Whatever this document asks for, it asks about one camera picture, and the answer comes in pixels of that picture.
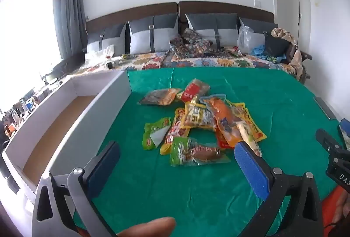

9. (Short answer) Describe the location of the clear plastic bag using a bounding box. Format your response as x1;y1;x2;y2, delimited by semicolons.
236;25;266;56

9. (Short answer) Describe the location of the red meat snack packet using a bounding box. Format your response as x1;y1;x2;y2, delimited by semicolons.
215;130;233;149

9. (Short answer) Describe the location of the green white snack packet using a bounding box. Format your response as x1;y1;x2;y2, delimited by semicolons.
142;117;172;150

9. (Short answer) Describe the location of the orange chicken leg packet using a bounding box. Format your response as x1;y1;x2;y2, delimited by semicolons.
199;94;244;148

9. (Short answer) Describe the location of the red white snack packet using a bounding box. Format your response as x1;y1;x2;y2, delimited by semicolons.
160;107;191;156

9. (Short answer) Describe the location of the red label meatball packet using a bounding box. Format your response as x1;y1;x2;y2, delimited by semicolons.
176;79;210;104

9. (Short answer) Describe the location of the blue cloth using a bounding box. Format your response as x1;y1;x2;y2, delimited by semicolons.
251;45;266;57

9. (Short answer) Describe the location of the person's right hand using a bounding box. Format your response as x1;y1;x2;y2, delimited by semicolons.
336;195;350;228

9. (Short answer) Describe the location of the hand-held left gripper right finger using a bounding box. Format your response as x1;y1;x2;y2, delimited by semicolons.
234;141;324;237

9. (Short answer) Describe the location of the person's left hand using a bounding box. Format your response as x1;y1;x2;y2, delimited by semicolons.
116;216;176;237

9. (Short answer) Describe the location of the white cardboard box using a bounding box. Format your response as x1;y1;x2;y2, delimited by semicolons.
1;70;132;195

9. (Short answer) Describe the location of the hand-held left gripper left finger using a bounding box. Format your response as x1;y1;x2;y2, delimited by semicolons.
31;141;121;237

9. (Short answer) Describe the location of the row of desk clutter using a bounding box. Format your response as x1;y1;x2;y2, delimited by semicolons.
0;78;65;144

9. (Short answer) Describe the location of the black chair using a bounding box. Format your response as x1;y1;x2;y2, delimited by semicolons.
41;53;85;85

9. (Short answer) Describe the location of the cream snack packet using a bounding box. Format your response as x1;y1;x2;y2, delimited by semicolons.
236;121;262;158

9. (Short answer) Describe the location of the green table cloth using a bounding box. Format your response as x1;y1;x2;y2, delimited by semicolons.
73;67;350;237

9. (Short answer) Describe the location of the brown wooden chair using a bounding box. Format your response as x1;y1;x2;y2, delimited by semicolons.
289;45;313;83

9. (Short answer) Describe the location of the yellow sausage packet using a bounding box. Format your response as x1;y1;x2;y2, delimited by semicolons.
181;102;217;131

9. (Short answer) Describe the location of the green duck leg packet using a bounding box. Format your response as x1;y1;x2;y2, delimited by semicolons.
170;137;232;167

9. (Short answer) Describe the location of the brown orange snack packet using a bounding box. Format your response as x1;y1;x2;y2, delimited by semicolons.
137;88;183;105

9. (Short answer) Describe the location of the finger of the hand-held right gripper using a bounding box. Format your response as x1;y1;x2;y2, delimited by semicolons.
338;118;350;150
315;129;343;150

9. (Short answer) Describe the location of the grey curtain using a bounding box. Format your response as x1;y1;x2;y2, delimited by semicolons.
53;0;88;62

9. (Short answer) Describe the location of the yellow cartoon snack packet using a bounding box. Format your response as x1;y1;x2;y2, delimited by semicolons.
226;101;267;142

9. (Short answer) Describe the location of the brown headboard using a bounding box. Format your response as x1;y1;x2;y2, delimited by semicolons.
86;2;179;35

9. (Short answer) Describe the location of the black bag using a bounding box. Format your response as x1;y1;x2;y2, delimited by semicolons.
263;33;291;57

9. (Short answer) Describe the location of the grey white pillow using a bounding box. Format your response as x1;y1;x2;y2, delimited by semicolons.
185;13;239;48
86;22;128;57
128;13;180;55
239;17;279;36

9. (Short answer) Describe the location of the dark patterned blanket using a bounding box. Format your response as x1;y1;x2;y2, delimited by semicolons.
169;28;220;59

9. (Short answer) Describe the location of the beige patterned cloth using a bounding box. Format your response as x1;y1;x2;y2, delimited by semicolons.
271;27;301;73

